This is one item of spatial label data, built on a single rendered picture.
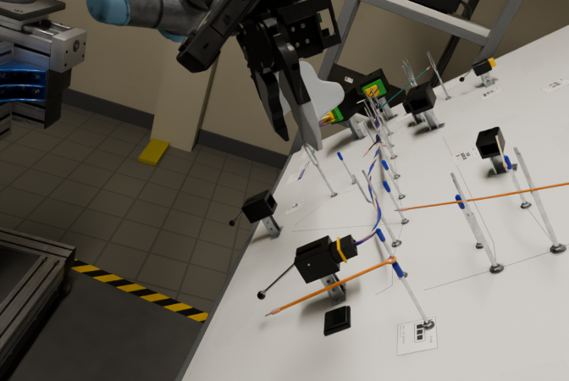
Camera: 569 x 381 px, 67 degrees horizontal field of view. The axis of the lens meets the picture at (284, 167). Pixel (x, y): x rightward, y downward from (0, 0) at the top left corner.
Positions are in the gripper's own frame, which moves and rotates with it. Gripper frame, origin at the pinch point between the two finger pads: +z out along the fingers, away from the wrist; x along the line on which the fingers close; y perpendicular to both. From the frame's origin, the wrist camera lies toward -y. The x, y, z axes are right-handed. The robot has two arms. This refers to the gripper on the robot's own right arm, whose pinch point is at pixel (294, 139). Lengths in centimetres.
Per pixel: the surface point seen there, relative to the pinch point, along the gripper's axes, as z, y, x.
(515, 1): 3, 98, 50
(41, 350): 68, -70, 118
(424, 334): 25.6, 4.9, -8.8
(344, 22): -6, 60, 80
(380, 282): 26.5, 7.9, 4.2
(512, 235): 22.5, 23.3, -6.3
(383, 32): 15, 162, 203
